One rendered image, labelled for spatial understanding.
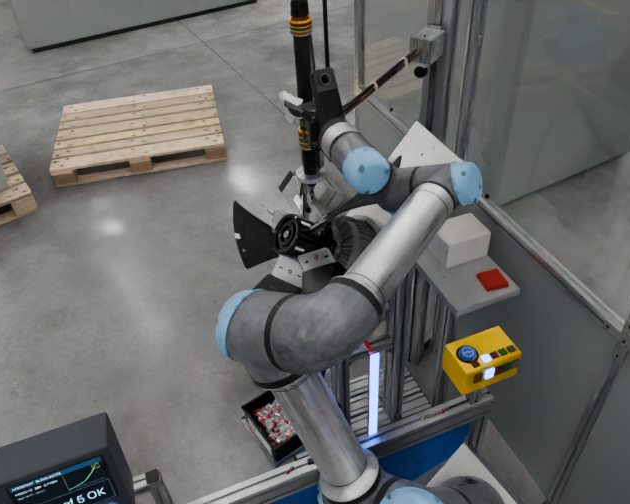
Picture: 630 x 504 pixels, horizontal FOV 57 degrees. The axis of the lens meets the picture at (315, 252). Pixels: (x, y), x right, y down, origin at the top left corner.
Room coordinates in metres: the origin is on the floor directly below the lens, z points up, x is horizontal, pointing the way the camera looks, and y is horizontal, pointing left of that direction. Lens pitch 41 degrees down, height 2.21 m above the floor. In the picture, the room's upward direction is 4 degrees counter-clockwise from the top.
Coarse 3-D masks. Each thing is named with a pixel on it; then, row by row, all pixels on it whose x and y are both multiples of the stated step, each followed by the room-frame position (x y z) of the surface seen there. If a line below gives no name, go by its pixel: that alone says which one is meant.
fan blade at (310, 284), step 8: (328, 264) 1.13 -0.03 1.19; (336, 264) 1.13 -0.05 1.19; (304, 272) 1.10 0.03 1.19; (312, 272) 1.10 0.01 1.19; (320, 272) 1.10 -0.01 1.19; (328, 272) 1.10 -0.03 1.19; (336, 272) 1.09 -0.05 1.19; (344, 272) 1.09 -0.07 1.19; (304, 280) 1.08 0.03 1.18; (312, 280) 1.07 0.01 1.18; (320, 280) 1.07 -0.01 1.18; (328, 280) 1.07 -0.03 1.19; (304, 288) 1.06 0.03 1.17; (312, 288) 1.05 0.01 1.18; (320, 288) 1.05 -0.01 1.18; (384, 312) 0.94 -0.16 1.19
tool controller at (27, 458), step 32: (96, 416) 0.68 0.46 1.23; (0, 448) 0.62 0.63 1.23; (32, 448) 0.61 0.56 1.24; (64, 448) 0.60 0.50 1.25; (96, 448) 0.59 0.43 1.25; (0, 480) 0.54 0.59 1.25; (32, 480) 0.54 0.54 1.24; (64, 480) 0.55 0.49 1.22; (96, 480) 0.56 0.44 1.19; (128, 480) 0.60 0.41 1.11
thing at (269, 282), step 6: (270, 276) 1.19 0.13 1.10; (264, 282) 1.18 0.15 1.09; (270, 282) 1.17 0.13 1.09; (276, 282) 1.17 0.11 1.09; (282, 282) 1.17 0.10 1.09; (258, 288) 1.17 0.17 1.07; (264, 288) 1.17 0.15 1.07; (270, 288) 1.16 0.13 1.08; (276, 288) 1.16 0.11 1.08; (282, 288) 1.16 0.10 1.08; (288, 288) 1.16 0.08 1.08; (294, 288) 1.15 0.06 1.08; (300, 288) 1.16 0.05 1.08
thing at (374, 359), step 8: (376, 360) 0.82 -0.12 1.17; (376, 368) 0.82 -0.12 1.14; (376, 376) 0.82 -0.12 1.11; (376, 384) 0.82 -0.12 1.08; (376, 392) 0.82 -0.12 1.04; (376, 400) 0.82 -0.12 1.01; (376, 408) 0.82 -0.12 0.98; (376, 416) 0.82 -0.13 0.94; (376, 424) 0.82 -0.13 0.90; (376, 432) 0.82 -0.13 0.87
